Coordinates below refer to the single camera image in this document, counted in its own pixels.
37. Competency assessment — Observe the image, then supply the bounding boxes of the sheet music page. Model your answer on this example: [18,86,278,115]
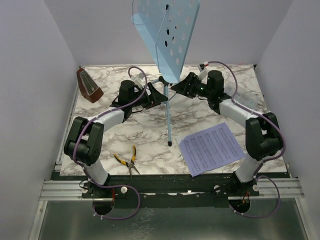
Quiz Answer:
[177,123,245,177]

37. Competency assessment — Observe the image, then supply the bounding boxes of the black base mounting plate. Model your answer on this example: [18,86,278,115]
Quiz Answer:
[51,172,261,210]

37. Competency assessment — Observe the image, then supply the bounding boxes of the yellow handled needle-nose pliers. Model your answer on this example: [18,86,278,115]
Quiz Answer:
[113,145,141,178]

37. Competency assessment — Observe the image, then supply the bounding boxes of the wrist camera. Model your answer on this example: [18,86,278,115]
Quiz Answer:
[198,61,209,81]
[130,72,146,89]

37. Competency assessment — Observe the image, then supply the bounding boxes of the clear plastic compartment box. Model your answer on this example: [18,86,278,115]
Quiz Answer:
[224,82,260,110]

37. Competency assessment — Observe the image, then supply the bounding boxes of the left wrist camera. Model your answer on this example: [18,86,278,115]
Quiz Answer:
[130,72,146,89]

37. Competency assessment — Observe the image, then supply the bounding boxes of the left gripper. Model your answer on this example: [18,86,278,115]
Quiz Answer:
[129,82,168,109]

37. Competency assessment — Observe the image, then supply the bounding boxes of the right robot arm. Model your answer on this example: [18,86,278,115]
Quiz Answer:
[171,70,285,196]

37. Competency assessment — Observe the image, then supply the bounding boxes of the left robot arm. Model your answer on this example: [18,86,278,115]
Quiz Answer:
[63,80,168,198]

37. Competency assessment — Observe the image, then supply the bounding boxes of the light blue music stand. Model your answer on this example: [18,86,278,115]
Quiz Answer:
[130,0,202,146]

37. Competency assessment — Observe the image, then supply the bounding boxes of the brown wooden metronome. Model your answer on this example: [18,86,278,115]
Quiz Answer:
[76,67,104,104]

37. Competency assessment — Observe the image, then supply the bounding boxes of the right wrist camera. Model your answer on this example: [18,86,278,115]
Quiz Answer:
[198,61,209,81]

